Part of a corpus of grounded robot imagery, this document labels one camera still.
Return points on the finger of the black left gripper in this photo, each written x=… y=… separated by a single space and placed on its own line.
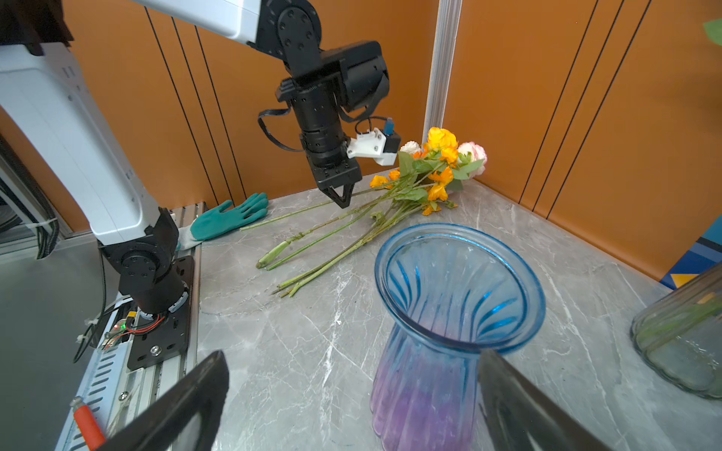
x=342 y=199

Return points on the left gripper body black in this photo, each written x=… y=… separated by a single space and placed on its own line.
x=338 y=178

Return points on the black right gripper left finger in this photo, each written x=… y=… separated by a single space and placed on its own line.
x=187 y=417

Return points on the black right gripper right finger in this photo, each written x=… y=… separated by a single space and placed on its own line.
x=519 y=416

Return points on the blue purple glass vase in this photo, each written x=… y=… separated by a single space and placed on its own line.
x=452 y=292

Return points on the clear glass vase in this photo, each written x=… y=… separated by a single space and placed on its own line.
x=679 y=336

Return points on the yellow orange poppy stem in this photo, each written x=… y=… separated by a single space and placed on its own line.
x=380 y=184

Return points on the teal green object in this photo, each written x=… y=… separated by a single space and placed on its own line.
x=223 y=219

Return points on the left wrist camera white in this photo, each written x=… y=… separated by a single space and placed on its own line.
x=380 y=145

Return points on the aluminium rail base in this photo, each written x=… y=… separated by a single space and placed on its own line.
x=128 y=373

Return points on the red handled tool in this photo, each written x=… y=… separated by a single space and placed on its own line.
x=87 y=424

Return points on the aluminium corner post left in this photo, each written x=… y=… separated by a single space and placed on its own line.
x=445 y=38

